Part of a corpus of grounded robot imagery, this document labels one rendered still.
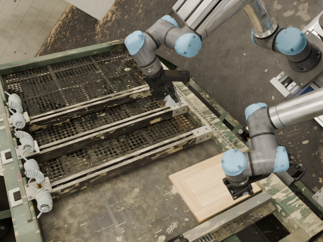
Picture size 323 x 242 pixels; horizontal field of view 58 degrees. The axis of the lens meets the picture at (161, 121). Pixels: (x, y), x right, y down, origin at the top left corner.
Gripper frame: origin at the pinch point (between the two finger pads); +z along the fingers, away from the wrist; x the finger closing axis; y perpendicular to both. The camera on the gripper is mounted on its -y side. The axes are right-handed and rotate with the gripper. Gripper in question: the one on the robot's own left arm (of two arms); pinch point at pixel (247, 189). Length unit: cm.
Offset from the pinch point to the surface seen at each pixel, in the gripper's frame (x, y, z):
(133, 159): -52, 43, 23
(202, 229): -1.3, 25.9, 26.4
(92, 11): -410, 43, 151
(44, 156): -74, 88, 9
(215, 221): -2.6, 18.6, 30.1
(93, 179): -48, 65, 14
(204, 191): -20.5, 16.9, 36.4
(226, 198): -12.3, 8.2, 39.0
